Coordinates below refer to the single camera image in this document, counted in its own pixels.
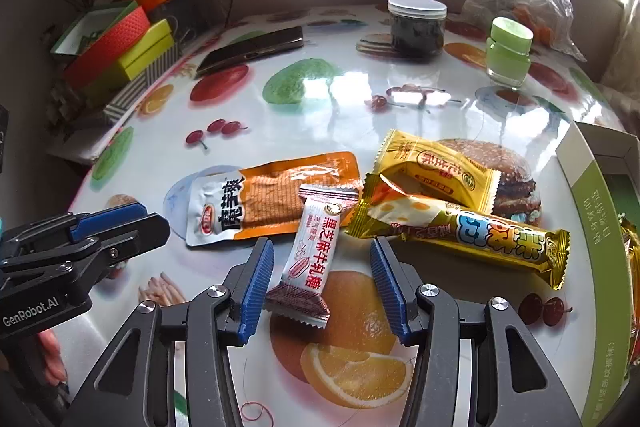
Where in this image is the green lidded jar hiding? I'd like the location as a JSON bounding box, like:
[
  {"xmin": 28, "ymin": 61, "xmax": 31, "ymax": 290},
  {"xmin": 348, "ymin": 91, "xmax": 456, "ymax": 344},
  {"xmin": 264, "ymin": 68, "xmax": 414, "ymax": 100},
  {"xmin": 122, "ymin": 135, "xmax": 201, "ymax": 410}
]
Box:
[{"xmin": 485, "ymin": 17, "xmax": 534, "ymax": 88}]

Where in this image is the lime green box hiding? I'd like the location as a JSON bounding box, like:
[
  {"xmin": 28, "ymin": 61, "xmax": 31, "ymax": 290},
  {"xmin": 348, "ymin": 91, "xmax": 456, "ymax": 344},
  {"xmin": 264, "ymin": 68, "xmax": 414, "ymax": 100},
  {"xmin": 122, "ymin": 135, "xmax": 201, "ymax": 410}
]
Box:
[{"xmin": 82, "ymin": 19, "xmax": 176, "ymax": 106}]

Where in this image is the clear jar with white lid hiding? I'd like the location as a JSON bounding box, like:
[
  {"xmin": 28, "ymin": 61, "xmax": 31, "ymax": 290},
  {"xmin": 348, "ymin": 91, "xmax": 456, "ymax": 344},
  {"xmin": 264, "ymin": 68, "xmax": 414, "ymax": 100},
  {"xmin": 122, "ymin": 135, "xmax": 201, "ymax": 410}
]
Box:
[{"xmin": 387, "ymin": 0, "xmax": 448, "ymax": 60}]

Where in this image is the long gold foil snack bar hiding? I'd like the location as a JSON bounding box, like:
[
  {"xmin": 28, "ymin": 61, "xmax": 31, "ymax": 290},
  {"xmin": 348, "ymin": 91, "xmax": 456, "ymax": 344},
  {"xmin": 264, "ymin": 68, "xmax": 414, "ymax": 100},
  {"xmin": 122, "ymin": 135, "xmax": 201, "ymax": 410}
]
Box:
[{"xmin": 619, "ymin": 216, "xmax": 640, "ymax": 360}]

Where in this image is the white candy packet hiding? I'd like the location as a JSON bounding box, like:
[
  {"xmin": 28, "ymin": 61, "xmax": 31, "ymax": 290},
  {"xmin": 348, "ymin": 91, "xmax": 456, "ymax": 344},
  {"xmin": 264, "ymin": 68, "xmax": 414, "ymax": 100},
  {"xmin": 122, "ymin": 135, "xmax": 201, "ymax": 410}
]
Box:
[{"xmin": 264, "ymin": 183, "xmax": 361, "ymax": 331}]

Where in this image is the long yellow colourful snack bar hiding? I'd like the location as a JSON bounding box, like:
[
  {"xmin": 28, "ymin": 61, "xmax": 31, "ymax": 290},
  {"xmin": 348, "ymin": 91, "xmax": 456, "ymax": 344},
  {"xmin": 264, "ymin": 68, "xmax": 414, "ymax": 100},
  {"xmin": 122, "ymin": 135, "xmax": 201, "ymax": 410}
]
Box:
[{"xmin": 346, "ymin": 173, "xmax": 572, "ymax": 291}]

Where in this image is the green and white cardboard box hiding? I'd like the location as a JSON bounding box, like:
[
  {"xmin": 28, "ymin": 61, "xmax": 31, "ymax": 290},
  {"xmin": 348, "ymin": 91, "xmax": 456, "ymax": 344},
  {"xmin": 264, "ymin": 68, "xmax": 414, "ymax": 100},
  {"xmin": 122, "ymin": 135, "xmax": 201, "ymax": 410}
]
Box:
[{"xmin": 555, "ymin": 121, "xmax": 640, "ymax": 424}]

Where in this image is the fruit printed tablecloth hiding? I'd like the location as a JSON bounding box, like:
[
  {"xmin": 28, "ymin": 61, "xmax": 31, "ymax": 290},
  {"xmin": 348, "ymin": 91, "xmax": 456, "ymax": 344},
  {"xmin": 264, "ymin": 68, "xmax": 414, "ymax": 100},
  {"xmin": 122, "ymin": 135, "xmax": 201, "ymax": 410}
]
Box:
[{"xmin": 65, "ymin": 4, "xmax": 632, "ymax": 427}]

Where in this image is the orange and white snack pouch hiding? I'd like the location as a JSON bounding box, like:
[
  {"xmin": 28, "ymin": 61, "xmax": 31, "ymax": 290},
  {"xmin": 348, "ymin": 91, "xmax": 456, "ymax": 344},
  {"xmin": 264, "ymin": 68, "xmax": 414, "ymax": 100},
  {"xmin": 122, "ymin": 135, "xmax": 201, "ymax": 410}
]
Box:
[{"xmin": 186, "ymin": 151, "xmax": 362, "ymax": 249}]

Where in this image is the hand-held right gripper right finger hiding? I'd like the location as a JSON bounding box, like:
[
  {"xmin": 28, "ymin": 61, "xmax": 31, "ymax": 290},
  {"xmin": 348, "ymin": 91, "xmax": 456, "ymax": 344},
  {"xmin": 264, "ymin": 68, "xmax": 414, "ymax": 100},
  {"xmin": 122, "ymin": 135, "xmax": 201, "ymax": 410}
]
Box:
[{"xmin": 370, "ymin": 236, "xmax": 583, "ymax": 427}]

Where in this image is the person's left hand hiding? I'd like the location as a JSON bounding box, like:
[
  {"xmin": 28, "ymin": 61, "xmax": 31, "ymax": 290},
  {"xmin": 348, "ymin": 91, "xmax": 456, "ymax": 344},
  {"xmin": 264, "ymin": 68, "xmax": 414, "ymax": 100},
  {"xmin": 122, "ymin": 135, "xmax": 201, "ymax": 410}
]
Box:
[{"xmin": 34, "ymin": 328, "xmax": 69, "ymax": 388}]

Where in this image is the cream patterned curtain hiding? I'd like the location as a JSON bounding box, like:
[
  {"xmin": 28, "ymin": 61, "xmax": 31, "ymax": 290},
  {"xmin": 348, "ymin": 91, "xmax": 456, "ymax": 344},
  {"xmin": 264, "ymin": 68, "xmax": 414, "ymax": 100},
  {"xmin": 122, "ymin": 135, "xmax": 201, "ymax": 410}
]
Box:
[{"xmin": 597, "ymin": 0, "xmax": 640, "ymax": 130}]

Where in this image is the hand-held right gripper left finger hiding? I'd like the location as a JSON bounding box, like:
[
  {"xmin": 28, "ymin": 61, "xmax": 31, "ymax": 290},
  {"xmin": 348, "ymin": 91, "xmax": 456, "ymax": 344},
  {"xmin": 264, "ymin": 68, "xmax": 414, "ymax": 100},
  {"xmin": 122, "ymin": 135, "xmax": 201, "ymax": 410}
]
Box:
[{"xmin": 62, "ymin": 237, "xmax": 276, "ymax": 427}]

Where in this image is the yellow snack packet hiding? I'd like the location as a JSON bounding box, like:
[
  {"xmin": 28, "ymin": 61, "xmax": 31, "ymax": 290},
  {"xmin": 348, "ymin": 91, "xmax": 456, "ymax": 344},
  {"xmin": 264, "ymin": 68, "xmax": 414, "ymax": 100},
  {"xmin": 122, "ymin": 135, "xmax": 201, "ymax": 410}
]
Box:
[{"xmin": 375, "ymin": 128, "xmax": 502, "ymax": 214}]

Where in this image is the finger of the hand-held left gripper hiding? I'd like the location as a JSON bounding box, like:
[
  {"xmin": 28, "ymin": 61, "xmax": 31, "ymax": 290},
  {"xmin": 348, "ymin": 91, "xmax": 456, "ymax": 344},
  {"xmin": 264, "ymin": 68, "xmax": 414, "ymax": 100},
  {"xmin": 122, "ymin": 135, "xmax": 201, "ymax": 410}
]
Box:
[
  {"xmin": 10, "ymin": 202, "xmax": 149, "ymax": 254},
  {"xmin": 0, "ymin": 213, "xmax": 172, "ymax": 289}
]

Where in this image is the black smartphone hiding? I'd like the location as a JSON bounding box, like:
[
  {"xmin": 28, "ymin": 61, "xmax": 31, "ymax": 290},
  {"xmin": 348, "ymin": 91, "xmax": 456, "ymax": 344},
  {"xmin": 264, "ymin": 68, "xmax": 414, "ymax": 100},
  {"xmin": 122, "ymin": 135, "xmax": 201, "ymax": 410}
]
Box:
[{"xmin": 195, "ymin": 26, "xmax": 305, "ymax": 80}]

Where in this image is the black and white striped box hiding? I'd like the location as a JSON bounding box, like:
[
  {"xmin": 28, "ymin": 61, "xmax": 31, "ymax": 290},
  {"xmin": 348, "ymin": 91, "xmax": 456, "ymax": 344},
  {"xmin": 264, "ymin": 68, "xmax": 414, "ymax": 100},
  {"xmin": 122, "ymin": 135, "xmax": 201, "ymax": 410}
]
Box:
[{"xmin": 102, "ymin": 44, "xmax": 182, "ymax": 126}]

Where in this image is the red textured box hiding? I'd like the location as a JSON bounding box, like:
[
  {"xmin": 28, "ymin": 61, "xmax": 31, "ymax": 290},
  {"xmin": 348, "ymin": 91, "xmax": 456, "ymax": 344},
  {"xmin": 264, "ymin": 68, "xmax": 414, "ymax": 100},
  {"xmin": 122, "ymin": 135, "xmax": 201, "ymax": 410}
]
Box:
[{"xmin": 50, "ymin": 1, "xmax": 152, "ymax": 90}]

